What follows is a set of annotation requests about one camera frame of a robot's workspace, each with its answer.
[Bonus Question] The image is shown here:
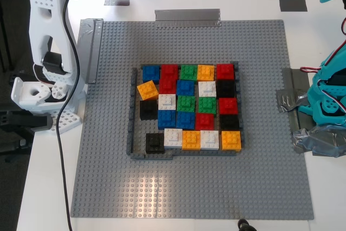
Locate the dark grey tape strip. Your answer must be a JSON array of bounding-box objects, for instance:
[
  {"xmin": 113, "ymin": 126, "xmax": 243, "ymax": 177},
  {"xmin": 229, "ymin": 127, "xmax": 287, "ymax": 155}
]
[{"xmin": 281, "ymin": 67, "xmax": 309, "ymax": 131}]

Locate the black Lego cube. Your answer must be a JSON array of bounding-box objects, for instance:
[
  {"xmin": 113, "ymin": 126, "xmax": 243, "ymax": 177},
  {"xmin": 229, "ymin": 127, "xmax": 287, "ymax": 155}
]
[
  {"xmin": 145, "ymin": 133, "xmax": 165, "ymax": 155},
  {"xmin": 216, "ymin": 80, "xmax": 237, "ymax": 98},
  {"xmin": 139, "ymin": 100, "xmax": 159, "ymax": 121},
  {"xmin": 219, "ymin": 114, "xmax": 241, "ymax": 132}
]

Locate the crumpled silver tape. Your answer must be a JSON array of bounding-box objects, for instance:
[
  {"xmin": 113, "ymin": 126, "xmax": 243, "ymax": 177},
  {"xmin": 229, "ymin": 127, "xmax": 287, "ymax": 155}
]
[{"xmin": 291, "ymin": 124, "xmax": 346, "ymax": 159}]

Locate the green Lego cube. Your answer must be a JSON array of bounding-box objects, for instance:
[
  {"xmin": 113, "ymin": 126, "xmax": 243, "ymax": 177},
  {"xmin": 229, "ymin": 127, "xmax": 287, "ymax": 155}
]
[
  {"xmin": 180, "ymin": 64, "xmax": 198, "ymax": 81},
  {"xmin": 177, "ymin": 95, "xmax": 196, "ymax": 113},
  {"xmin": 198, "ymin": 97, "xmax": 217, "ymax": 115}
]

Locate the white Lego cube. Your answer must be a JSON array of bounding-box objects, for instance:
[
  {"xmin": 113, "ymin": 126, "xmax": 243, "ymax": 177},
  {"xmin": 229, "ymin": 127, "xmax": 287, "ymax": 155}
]
[
  {"xmin": 198, "ymin": 81, "xmax": 217, "ymax": 98},
  {"xmin": 163, "ymin": 128, "xmax": 183, "ymax": 150},
  {"xmin": 200, "ymin": 130, "xmax": 219, "ymax": 150},
  {"xmin": 158, "ymin": 94, "xmax": 177, "ymax": 111}
]

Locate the black cable of white arm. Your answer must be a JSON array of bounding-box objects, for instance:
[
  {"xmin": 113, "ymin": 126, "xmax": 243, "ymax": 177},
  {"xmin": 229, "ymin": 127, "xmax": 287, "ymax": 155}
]
[{"xmin": 55, "ymin": 0, "xmax": 86, "ymax": 231}]

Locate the long silver tape strip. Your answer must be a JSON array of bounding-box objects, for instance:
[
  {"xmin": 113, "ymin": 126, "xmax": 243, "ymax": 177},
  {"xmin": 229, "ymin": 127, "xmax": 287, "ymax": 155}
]
[{"xmin": 78, "ymin": 18, "xmax": 104, "ymax": 84}]

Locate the red white servo wire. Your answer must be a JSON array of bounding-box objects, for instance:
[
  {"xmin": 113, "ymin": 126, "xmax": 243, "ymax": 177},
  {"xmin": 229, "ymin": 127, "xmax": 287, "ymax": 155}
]
[{"xmin": 300, "ymin": 64, "xmax": 329, "ymax": 75}]

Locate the blue Lego cube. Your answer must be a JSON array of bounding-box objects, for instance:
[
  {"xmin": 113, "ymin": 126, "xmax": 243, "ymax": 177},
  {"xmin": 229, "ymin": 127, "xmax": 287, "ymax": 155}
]
[
  {"xmin": 176, "ymin": 111, "xmax": 196, "ymax": 130},
  {"xmin": 176, "ymin": 79, "xmax": 195, "ymax": 97},
  {"xmin": 142, "ymin": 65, "xmax": 161, "ymax": 84},
  {"xmin": 157, "ymin": 110, "xmax": 177, "ymax": 129}
]

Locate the dark grey Lego frame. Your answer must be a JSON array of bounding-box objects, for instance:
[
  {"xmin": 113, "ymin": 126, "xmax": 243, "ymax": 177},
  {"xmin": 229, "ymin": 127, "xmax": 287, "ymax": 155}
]
[{"xmin": 126, "ymin": 61, "xmax": 245, "ymax": 161}]

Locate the dark grey tape patch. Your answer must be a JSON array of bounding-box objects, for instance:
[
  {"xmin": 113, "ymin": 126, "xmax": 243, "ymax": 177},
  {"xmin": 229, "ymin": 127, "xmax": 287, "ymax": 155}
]
[{"xmin": 279, "ymin": 0, "xmax": 308, "ymax": 12}]

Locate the orange Lego cube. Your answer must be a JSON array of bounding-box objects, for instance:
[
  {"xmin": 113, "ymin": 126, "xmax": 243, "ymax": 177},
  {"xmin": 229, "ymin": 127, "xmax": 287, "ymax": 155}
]
[
  {"xmin": 136, "ymin": 80, "xmax": 159, "ymax": 101},
  {"xmin": 221, "ymin": 130, "xmax": 242, "ymax": 152},
  {"xmin": 182, "ymin": 130, "xmax": 202, "ymax": 151},
  {"xmin": 197, "ymin": 64, "xmax": 216, "ymax": 82}
]

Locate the wrinkled grey tape strip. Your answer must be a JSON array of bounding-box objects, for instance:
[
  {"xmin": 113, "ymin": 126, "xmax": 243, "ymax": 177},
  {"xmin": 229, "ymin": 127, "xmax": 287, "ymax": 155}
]
[{"xmin": 275, "ymin": 89, "xmax": 309, "ymax": 115}]

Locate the black table clamp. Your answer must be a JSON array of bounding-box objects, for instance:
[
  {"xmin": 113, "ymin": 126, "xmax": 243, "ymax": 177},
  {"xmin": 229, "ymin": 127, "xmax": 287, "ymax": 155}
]
[{"xmin": 0, "ymin": 110, "xmax": 54, "ymax": 136}]

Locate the black round knob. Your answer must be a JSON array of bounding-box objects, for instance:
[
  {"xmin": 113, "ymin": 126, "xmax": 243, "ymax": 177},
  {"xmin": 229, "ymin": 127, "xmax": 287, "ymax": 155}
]
[{"xmin": 237, "ymin": 218, "xmax": 257, "ymax": 231}]

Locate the red Lego cube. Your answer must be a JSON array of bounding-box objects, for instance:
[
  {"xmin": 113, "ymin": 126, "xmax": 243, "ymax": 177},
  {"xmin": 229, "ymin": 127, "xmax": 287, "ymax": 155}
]
[
  {"xmin": 216, "ymin": 63, "xmax": 235, "ymax": 81},
  {"xmin": 158, "ymin": 78, "xmax": 178, "ymax": 95},
  {"xmin": 218, "ymin": 97, "xmax": 239, "ymax": 115},
  {"xmin": 161, "ymin": 64, "xmax": 179, "ymax": 80},
  {"xmin": 195, "ymin": 113, "xmax": 216, "ymax": 131}
]

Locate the grey Lego baseplate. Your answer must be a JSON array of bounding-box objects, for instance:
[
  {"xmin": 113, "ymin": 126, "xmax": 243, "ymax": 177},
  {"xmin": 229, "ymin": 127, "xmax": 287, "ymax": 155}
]
[{"xmin": 70, "ymin": 19, "xmax": 315, "ymax": 220}]

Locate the ribbed grey tape strip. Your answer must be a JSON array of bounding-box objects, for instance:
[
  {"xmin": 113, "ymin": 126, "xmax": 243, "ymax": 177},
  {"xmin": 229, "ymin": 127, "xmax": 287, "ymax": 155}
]
[{"xmin": 154, "ymin": 8, "xmax": 222, "ymax": 29}]

